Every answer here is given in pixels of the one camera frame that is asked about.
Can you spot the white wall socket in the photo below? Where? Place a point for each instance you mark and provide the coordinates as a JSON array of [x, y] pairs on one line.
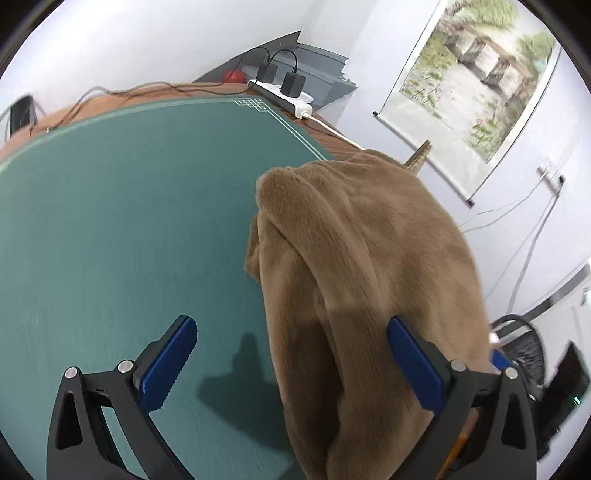
[[551, 171]]

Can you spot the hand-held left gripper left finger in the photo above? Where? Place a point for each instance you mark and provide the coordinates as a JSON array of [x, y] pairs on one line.
[[171, 364]]

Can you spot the black wicker chair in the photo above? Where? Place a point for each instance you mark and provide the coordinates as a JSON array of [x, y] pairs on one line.
[[521, 341]]

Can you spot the brown fleece garment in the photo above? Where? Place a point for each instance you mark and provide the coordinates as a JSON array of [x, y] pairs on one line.
[[369, 258]]

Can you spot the white round disc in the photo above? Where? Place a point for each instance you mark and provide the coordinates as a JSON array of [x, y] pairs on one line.
[[308, 97]]

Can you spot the grey staircase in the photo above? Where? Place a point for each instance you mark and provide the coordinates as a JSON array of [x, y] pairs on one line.
[[318, 64]]

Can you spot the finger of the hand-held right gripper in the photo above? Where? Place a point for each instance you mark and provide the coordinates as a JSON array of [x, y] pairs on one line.
[[497, 360]]

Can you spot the black charger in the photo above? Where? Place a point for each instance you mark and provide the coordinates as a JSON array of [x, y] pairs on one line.
[[293, 84], [268, 74]]

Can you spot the red ball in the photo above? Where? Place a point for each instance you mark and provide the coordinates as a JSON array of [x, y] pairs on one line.
[[234, 76]]

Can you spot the white power strip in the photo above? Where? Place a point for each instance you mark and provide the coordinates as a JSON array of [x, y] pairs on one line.
[[281, 98]]

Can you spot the green table mat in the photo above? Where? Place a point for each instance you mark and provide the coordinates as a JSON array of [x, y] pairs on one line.
[[115, 207]]

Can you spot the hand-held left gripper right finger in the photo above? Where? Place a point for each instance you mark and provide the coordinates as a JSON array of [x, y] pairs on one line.
[[413, 364]]

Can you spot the bamboo chair back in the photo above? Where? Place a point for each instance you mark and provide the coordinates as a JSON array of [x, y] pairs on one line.
[[418, 157]]

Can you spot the hanging scroll painting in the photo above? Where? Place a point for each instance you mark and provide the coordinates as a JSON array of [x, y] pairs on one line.
[[475, 78]]

